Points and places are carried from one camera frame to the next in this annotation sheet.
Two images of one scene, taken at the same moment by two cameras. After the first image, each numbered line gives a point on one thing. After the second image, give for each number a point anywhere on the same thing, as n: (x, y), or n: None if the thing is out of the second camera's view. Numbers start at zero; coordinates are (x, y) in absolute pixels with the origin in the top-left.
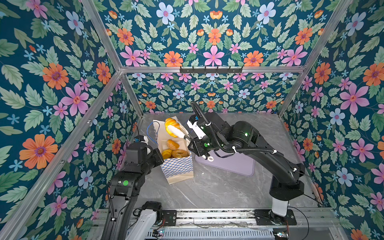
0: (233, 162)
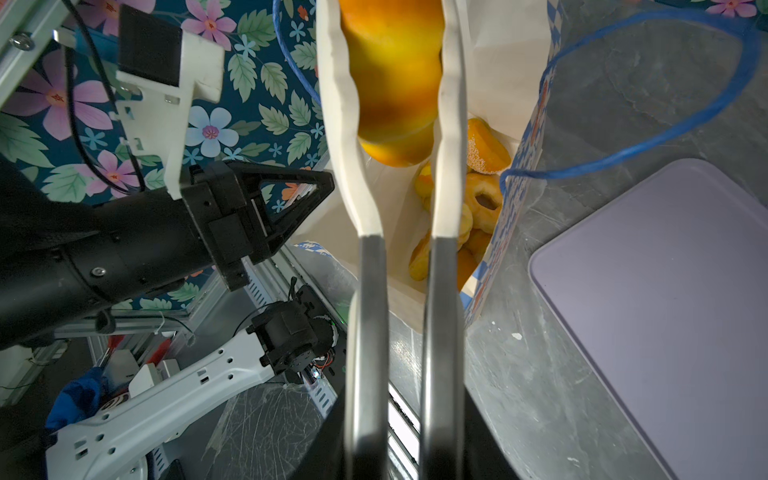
0: (664, 290)
